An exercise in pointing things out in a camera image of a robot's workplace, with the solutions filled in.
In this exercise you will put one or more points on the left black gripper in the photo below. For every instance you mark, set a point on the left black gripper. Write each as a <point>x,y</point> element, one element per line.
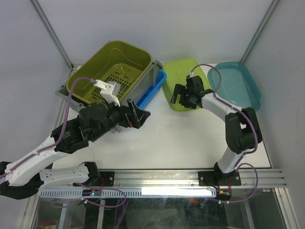
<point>138,118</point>

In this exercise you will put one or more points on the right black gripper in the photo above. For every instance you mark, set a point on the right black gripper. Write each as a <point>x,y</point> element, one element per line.
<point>179,88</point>

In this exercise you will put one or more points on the lime green container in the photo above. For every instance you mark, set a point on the lime green container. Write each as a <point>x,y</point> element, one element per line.
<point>176,72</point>

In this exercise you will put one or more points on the large grey crate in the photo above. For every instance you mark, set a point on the large grey crate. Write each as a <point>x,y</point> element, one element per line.
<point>136,93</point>

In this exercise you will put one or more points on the olive green slotted basket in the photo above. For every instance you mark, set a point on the olive green slotted basket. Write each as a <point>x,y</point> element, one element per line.
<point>116,61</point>

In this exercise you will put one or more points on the teal transparent container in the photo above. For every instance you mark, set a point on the teal transparent container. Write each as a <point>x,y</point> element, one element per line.
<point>236,84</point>

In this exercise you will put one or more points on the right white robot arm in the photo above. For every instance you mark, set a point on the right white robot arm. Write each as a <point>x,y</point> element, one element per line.
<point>242,131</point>

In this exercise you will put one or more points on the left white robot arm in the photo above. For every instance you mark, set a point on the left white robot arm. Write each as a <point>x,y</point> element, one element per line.
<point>27,176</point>

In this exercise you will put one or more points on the blue plastic tray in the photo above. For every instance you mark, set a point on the blue plastic tray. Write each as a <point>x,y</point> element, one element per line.
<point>153,90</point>

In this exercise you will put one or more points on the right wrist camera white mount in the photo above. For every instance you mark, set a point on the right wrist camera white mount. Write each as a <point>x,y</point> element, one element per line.
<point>191,74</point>

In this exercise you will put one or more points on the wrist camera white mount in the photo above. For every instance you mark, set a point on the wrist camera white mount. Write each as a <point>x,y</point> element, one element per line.
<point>191,74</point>
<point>109,91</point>

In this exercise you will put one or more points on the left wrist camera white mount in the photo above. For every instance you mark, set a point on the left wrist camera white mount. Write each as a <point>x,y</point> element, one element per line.
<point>109,91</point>

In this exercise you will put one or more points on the aluminium mounting rail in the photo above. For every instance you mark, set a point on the aluminium mounting rail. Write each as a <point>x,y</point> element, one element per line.
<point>246,177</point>

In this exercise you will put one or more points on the white slotted cable duct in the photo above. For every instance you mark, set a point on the white slotted cable duct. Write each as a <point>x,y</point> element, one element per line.
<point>146,192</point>

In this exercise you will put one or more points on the right aluminium frame post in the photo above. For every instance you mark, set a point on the right aluminium frame post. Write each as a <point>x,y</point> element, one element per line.
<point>259,30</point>

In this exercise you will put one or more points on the aluminium frame post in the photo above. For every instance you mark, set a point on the aluminium frame post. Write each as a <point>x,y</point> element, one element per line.
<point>51,32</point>
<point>259,30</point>

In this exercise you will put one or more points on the left aluminium frame post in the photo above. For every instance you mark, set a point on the left aluminium frame post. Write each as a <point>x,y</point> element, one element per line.
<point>51,32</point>

